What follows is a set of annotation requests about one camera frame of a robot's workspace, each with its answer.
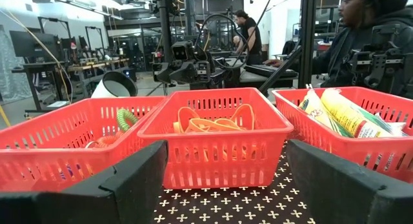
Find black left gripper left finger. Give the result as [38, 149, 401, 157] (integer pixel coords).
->
[35, 139, 169, 224]

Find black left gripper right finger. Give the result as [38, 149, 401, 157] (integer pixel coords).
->
[287, 139, 387, 224]

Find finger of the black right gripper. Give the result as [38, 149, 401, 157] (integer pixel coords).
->
[196, 61, 212, 83]
[152, 62, 172, 83]

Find green coil keychain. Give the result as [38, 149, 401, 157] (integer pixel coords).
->
[116, 108, 139, 132]

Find orange coil keychain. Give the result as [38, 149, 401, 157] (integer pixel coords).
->
[85, 130, 126, 150]

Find yellow Crayola crayon pack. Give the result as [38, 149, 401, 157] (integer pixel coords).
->
[320, 87, 394, 139]
[353, 103, 409, 137]
[298, 88, 354, 138]

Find black leader arm gripper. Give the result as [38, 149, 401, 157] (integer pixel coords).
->
[347, 23, 413, 99]

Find grey operator desk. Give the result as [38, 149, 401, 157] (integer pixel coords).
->
[238, 70, 299, 89]

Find black desk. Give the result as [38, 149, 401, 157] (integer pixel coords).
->
[11, 61, 68, 112]

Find computer tower blue lights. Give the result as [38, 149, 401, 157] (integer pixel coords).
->
[121, 67, 137, 82]

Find white cylindrical spot lamp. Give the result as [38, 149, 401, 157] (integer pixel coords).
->
[90, 71, 139, 99]

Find red slotted plastic basket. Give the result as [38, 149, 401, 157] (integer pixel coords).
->
[0, 95, 167, 193]
[137, 87, 294, 190]
[272, 86, 413, 185]

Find person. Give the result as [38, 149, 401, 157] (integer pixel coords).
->
[232, 9, 264, 66]
[264, 0, 413, 99]

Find black keyboard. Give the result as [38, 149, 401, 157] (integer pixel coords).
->
[244, 64, 298, 79]

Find wooden workbench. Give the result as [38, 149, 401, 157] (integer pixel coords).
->
[66, 57, 130, 89]

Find black perforated metal shelf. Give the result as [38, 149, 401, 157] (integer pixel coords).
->
[153, 143, 317, 224]

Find flat white box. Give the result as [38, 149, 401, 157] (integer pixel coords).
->
[46, 100, 69, 109]

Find black computer monitor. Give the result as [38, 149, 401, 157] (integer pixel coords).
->
[8, 30, 61, 59]

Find grey plastic sheet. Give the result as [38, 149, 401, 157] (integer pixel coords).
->
[0, 33, 33, 104]

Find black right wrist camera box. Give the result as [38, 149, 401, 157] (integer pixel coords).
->
[170, 40, 195, 62]

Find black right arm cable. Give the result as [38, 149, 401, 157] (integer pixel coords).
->
[193, 13, 250, 70]

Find tan hanging cable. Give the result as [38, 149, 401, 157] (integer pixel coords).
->
[0, 9, 74, 104]

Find yellow floor cable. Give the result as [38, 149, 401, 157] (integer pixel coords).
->
[0, 104, 12, 128]

